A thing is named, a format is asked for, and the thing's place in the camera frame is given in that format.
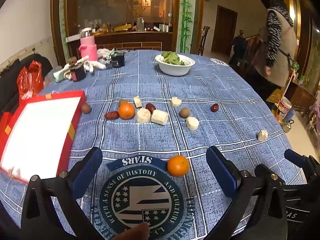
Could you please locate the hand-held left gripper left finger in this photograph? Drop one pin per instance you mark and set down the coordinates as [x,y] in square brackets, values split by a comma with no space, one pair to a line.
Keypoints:
[86,173]

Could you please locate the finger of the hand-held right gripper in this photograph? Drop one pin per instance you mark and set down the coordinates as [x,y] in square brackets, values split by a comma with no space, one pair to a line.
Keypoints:
[295,157]

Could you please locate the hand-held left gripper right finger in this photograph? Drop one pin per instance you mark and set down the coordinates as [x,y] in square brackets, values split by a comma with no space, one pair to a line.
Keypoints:
[221,173]

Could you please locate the orange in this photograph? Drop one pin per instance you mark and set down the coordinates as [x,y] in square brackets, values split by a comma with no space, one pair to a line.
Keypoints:
[178,166]
[126,111]

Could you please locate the peeled banana piece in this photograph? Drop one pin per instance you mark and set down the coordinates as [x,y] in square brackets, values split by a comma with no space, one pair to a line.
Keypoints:
[175,102]
[159,117]
[137,102]
[262,135]
[143,115]
[192,123]

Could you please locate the red date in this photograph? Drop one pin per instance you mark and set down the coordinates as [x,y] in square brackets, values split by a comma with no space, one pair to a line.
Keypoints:
[214,107]
[150,107]
[111,115]

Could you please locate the large red gift box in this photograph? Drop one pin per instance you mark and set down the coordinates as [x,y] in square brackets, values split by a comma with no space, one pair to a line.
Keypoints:
[37,130]

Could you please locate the brown longan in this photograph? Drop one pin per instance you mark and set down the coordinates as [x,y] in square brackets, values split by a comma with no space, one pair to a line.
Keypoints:
[122,101]
[86,109]
[184,112]

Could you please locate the person's left hand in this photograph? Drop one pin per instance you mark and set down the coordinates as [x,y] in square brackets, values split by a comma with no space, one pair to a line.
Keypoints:
[137,233]

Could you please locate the metal kettle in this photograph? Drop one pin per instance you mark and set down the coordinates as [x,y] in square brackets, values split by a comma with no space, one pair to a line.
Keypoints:
[287,127]

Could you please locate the white bucket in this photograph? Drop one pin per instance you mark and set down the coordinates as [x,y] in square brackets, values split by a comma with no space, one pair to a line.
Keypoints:
[285,108]

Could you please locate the wooden sideboard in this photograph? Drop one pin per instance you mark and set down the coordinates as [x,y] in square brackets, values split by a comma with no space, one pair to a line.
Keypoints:
[300,96]

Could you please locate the blue plaid tablecloth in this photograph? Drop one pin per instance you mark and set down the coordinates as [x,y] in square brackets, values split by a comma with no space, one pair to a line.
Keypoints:
[150,140]

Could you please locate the mint green cloth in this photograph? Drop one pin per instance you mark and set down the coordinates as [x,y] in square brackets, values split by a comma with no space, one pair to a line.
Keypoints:
[59,76]

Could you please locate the dark jar with cork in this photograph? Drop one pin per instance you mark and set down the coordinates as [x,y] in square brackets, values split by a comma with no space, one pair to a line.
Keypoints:
[77,72]

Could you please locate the clear plastic bag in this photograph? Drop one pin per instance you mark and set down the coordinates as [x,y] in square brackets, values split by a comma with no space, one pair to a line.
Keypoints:
[51,76]

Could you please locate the white cloth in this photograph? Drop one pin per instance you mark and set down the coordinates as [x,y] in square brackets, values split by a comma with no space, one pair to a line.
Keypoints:
[93,66]
[103,53]

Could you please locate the red plastic bag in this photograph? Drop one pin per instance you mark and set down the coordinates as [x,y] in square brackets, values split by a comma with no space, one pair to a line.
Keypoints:
[30,80]

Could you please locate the white bowl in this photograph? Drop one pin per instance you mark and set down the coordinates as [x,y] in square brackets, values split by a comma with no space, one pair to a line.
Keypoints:
[175,68]

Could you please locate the green leafy vegetables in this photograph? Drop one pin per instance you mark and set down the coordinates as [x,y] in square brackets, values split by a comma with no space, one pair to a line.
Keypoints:
[172,58]

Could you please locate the pink bottle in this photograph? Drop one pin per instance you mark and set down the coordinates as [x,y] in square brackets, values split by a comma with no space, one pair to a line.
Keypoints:
[88,46]

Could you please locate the wooden chair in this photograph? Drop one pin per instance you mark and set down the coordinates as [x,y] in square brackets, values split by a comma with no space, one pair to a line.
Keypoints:
[204,40]

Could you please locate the white flat box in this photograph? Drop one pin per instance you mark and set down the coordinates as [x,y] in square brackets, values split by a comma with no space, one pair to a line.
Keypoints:
[73,38]

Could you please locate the brown wooden door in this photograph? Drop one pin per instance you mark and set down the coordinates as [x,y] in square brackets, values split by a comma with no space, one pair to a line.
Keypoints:
[223,32]

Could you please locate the yellow box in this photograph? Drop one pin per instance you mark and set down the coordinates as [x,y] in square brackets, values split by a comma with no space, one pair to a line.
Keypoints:
[123,27]

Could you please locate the clear glass jar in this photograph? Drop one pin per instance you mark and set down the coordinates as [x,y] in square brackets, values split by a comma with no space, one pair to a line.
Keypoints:
[140,24]

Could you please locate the bamboo print panel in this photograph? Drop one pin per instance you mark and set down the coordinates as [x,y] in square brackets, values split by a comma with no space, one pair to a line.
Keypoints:
[186,17]

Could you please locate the wooden glass cabinet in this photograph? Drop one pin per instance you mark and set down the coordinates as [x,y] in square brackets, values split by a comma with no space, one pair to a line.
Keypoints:
[112,5]

